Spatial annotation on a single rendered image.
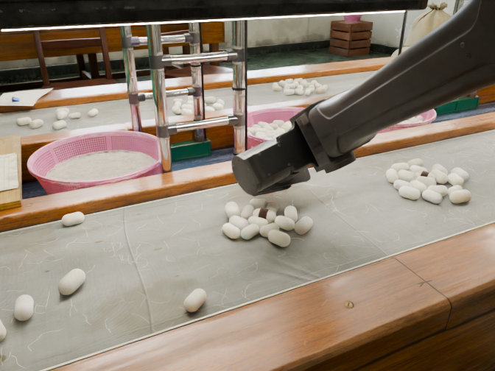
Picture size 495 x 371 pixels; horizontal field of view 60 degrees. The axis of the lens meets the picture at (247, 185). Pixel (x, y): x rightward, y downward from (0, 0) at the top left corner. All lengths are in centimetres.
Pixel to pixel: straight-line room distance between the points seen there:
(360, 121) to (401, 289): 22
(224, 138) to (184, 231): 51
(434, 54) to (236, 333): 31
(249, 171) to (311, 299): 17
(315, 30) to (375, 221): 653
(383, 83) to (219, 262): 34
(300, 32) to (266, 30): 63
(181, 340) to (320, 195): 41
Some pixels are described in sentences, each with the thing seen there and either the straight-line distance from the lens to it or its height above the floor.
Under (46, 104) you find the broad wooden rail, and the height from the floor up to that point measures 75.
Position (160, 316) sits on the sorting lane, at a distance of 52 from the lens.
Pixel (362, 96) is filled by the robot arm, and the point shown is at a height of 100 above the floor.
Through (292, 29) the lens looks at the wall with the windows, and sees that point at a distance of 688.
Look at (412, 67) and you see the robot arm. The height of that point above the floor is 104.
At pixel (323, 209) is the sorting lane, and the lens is 72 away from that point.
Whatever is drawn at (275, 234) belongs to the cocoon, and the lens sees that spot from 62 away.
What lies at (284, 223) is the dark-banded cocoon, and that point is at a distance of 65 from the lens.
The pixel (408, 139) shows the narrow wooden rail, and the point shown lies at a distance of 102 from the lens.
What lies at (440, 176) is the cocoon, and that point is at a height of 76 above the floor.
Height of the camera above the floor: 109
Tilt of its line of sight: 27 degrees down
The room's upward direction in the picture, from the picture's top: straight up
